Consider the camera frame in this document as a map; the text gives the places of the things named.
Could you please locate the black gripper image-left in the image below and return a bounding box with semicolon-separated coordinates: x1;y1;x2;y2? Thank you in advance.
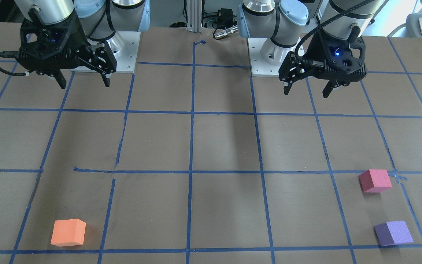
16;15;117;89

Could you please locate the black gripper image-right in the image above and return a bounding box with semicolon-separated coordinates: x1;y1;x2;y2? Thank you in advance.
278;26;367;99

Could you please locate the orange foam cube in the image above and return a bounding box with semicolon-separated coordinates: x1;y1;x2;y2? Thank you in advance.
50;219;86;247

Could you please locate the silver cylindrical connector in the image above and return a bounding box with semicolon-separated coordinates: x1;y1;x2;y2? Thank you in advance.
213;25;239;40

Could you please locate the pink foam cube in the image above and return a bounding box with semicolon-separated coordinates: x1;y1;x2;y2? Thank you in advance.
359;169;392;193

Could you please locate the purple foam cube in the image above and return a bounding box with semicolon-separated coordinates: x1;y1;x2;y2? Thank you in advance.
374;220;414;247

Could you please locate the black gripper cable image-right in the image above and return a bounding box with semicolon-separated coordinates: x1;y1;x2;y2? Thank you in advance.
293;0;374;65

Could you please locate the white base plate image-left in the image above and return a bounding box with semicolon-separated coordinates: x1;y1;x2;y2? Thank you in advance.
70;31;141;73

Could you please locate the white base plate image-right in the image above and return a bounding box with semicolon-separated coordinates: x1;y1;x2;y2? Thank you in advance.
247;37;296;77

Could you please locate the black gripper cable image-left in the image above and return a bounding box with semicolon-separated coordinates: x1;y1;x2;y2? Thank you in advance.
0;51;36;77

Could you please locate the aluminium profile post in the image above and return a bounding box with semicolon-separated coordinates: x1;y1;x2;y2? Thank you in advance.
185;0;203;34

